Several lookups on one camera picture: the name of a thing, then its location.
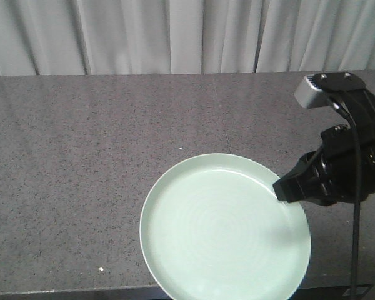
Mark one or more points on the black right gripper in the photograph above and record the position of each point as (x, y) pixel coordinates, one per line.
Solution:
(343, 168)

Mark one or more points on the light green round plate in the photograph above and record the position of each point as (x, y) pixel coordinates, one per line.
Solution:
(211, 227)

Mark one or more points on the white pleated curtain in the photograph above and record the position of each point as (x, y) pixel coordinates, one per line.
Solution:
(184, 37)

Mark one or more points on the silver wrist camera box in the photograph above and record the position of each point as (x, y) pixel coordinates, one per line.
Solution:
(310, 95)

